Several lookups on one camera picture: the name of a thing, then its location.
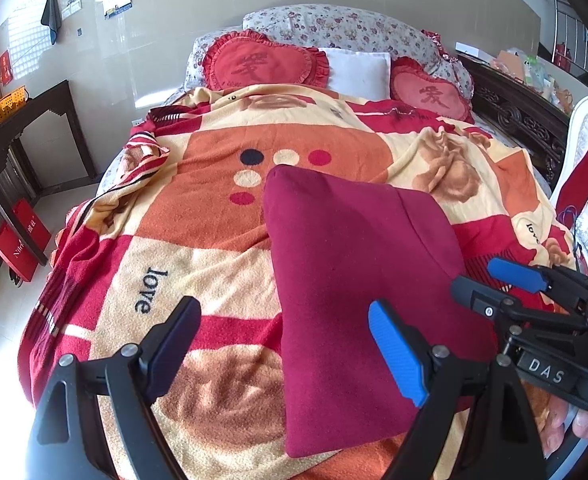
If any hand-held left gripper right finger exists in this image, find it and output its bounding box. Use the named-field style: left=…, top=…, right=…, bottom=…
left=368, top=299, right=548, bottom=480

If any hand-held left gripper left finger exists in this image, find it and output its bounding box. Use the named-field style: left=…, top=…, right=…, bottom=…
left=26, top=296, right=203, bottom=480

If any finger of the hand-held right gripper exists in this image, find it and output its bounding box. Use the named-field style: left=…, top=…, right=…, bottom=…
left=451, top=275, right=581, bottom=332
left=488, top=257, right=588, bottom=307

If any maroon knitted garment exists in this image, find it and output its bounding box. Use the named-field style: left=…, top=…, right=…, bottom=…
left=263, top=164, right=500, bottom=458

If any person's right hand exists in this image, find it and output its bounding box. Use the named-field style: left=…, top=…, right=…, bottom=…
left=539, top=392, right=588, bottom=458

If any red cloth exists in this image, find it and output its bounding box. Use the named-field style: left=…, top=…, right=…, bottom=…
left=554, top=89, right=588, bottom=221

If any orange red printed blanket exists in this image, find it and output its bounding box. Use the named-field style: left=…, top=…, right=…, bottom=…
left=18, top=85, right=582, bottom=480

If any dark wooden carved headboard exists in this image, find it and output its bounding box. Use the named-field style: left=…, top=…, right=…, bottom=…
left=456, top=52, right=572, bottom=191

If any red heart-shaped frilled pillow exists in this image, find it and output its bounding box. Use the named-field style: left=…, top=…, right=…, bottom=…
left=389, top=56, right=475, bottom=122
left=201, top=30, right=331, bottom=92

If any pile of assorted packets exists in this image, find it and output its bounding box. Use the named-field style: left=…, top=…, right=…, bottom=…
left=491, top=47, right=575, bottom=111

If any metal stair railing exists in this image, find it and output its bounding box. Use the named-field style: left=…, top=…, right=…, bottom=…
left=541, top=0, right=588, bottom=81

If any white pillow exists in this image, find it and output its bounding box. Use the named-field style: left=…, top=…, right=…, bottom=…
left=318, top=47, right=392, bottom=101

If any dark wooden console table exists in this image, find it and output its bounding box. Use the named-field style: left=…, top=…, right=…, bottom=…
left=0, top=79, right=97, bottom=211

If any yellow plastic basket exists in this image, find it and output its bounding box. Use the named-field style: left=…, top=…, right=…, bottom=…
left=0, top=85, right=29, bottom=123

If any dark hanging cloth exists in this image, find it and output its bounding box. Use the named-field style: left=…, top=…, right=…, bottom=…
left=41, top=0, right=63, bottom=46

